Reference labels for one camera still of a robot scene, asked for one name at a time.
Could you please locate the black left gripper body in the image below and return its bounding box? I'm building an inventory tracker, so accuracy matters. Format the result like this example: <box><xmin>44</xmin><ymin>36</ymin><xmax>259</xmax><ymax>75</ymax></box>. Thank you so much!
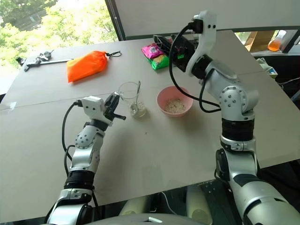
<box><xmin>103</xmin><ymin>93</ymin><xmax>119</xmax><ymax>121</ymax></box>

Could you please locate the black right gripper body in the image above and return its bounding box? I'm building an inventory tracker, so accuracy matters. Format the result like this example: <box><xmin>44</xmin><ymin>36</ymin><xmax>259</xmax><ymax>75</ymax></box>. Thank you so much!
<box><xmin>187</xmin><ymin>18</ymin><xmax>204</xmax><ymax>33</ymax></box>

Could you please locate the clear glass cup with handle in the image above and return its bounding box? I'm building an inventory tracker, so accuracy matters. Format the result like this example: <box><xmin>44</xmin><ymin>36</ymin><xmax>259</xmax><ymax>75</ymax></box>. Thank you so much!
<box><xmin>114</xmin><ymin>81</ymin><xmax>147</xmax><ymax>118</ymax></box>

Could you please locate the silver metal spoon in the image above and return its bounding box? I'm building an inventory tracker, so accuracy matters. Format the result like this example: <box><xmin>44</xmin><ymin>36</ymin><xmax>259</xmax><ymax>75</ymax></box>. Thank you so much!
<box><xmin>130</xmin><ymin>81</ymin><xmax>142</xmax><ymax>113</ymax></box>

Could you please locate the black box with green label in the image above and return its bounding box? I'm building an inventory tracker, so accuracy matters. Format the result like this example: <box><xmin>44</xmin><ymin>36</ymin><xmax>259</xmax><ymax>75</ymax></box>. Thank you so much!
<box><xmin>170</xmin><ymin>35</ymin><xmax>196</xmax><ymax>73</ymax></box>

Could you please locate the white board panel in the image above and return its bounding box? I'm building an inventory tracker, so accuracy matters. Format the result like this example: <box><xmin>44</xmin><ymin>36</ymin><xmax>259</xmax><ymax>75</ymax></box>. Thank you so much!
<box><xmin>112</xmin><ymin>0</ymin><xmax>300</xmax><ymax>40</ymax></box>

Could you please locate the pink bowl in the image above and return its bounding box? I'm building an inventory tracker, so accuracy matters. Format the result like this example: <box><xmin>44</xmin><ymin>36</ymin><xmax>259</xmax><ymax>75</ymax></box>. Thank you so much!
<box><xmin>156</xmin><ymin>86</ymin><xmax>194</xmax><ymax>117</ymax></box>

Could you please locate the pink snack packet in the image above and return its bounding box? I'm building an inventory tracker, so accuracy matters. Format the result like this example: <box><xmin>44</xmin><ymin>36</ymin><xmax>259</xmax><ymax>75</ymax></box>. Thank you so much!
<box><xmin>141</xmin><ymin>43</ymin><xmax>166</xmax><ymax>59</ymax></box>

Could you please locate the green snack packet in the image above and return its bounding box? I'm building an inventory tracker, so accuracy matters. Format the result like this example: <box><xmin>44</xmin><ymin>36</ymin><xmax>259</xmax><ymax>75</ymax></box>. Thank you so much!
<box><xmin>147</xmin><ymin>54</ymin><xmax>171</xmax><ymax>70</ymax></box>

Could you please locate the brown cardboard box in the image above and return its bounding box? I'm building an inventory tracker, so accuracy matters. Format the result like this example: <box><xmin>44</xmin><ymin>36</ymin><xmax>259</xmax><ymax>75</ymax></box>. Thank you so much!
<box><xmin>243</xmin><ymin>30</ymin><xmax>270</xmax><ymax>53</ymax></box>

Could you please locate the orange liquid bottle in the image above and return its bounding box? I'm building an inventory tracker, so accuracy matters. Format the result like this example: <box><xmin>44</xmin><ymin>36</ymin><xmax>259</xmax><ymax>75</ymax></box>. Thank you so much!
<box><xmin>268</xmin><ymin>30</ymin><xmax>287</xmax><ymax>52</ymax></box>

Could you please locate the white teal cloth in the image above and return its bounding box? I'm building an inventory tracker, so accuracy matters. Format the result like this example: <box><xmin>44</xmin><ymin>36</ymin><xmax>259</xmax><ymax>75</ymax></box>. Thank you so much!
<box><xmin>256</xmin><ymin>57</ymin><xmax>279</xmax><ymax>76</ymax></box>

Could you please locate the black key bunch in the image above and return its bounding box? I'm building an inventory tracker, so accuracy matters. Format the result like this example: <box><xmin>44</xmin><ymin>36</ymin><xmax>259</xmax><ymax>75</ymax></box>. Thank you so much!
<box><xmin>35</xmin><ymin>50</ymin><xmax>55</xmax><ymax>62</ymax></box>

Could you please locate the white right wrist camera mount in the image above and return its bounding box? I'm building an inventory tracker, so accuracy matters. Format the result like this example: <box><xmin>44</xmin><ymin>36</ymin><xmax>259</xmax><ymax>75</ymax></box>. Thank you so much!
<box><xmin>186</xmin><ymin>10</ymin><xmax>218</xmax><ymax>78</ymax></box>

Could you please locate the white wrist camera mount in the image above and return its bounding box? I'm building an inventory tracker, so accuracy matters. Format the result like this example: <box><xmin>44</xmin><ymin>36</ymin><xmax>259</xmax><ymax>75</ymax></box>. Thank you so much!
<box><xmin>81</xmin><ymin>96</ymin><xmax>113</xmax><ymax>125</ymax></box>
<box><xmin>186</xmin><ymin>10</ymin><xmax>218</xmax><ymax>78</ymax></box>

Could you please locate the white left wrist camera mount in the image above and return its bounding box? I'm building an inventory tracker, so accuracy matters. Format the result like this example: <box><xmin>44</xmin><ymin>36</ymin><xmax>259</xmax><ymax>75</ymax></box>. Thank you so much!
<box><xmin>81</xmin><ymin>96</ymin><xmax>113</xmax><ymax>125</ymax></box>

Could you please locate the black frame rack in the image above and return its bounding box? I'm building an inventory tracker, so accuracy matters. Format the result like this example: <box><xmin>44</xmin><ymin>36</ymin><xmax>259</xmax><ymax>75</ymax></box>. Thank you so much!
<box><xmin>153</xmin><ymin>34</ymin><xmax>175</xmax><ymax>57</ymax></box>

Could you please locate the orange drawstring bag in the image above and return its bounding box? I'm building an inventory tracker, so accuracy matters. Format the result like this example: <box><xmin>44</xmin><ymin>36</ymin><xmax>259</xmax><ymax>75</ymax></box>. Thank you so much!
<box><xmin>67</xmin><ymin>50</ymin><xmax>109</xmax><ymax>83</ymax></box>

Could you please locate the black drawstring cord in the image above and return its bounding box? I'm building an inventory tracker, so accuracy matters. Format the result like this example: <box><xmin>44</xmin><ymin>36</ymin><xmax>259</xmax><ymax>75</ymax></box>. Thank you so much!
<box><xmin>105</xmin><ymin>50</ymin><xmax>122</xmax><ymax>59</ymax></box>

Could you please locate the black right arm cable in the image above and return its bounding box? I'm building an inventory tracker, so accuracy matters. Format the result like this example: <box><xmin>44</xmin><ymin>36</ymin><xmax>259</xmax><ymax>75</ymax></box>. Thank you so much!
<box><xmin>168</xmin><ymin>23</ymin><xmax>222</xmax><ymax>113</ymax></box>

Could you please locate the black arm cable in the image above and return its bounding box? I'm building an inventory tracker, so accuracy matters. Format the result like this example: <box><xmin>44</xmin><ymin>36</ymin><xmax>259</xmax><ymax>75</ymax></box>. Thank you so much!
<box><xmin>61</xmin><ymin>100</ymin><xmax>83</xmax><ymax>176</ymax></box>
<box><xmin>168</xmin><ymin>23</ymin><xmax>222</xmax><ymax>113</ymax></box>

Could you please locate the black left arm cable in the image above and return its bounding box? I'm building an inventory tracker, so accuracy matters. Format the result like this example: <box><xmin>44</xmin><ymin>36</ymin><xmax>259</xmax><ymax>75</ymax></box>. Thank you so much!
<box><xmin>61</xmin><ymin>100</ymin><xmax>83</xmax><ymax>176</ymax></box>

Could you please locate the black frame post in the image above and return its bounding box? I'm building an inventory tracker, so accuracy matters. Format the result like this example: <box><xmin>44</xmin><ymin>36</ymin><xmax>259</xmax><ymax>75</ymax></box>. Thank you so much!
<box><xmin>105</xmin><ymin>0</ymin><xmax>127</xmax><ymax>42</ymax></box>

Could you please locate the thin white cable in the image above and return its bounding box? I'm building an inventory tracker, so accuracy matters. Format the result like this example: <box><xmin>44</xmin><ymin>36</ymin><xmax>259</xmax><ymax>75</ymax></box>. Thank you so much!
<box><xmin>161</xmin><ymin>191</ymin><xmax>175</xmax><ymax>214</ymax></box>

